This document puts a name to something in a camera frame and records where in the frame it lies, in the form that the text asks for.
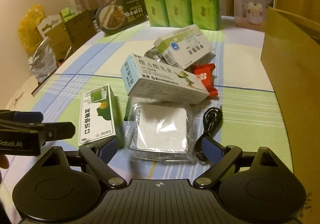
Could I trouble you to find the black cable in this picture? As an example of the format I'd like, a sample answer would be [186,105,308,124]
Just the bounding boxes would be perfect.
[194,105,224,163]

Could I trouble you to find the white green tablets box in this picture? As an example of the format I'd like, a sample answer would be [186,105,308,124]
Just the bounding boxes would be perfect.
[154,24,213,69]

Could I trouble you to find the white item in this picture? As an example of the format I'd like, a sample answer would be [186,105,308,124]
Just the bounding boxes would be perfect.
[124,98,195,164]

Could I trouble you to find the brown cardboard boxes stack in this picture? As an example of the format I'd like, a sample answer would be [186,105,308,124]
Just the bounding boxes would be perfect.
[46,10,96,61]

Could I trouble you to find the red candy wrapper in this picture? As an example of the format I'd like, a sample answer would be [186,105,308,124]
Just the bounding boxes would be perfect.
[190,63,218,98]

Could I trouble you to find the silver green foil pouch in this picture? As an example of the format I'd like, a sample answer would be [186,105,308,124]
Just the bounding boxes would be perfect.
[144,47,167,63]

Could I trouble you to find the green white medicine box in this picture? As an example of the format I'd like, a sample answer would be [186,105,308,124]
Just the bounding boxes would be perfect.
[78,85,125,148]

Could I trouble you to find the large cardboard box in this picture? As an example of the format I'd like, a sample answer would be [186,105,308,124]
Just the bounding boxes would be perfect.
[261,8,319,223]

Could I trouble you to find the red handled tool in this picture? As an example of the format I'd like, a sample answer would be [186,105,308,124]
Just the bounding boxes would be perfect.
[59,47,73,67]

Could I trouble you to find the white blue ointment box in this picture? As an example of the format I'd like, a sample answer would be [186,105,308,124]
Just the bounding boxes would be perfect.
[120,54,209,104]

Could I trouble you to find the silver foil bag at edge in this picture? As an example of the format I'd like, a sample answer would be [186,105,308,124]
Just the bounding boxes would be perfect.
[28,37,57,84]

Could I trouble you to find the white cardboard hanger card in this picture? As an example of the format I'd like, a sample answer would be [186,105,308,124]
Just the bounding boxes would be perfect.
[37,14,62,39]

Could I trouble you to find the yellow plastic bag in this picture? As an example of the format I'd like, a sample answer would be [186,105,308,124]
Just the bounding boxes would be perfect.
[18,4,46,56]

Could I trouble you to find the dark oval food tray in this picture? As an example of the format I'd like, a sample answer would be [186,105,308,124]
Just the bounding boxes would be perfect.
[95,0,148,34]

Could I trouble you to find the small green boxes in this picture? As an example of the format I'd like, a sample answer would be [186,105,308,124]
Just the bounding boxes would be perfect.
[60,5,84,22]

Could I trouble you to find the person's left hand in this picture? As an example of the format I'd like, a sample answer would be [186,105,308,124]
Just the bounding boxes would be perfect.
[0,154,9,169]

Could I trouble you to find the white humidifier box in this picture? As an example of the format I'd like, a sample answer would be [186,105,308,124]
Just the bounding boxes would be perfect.
[234,0,274,31]

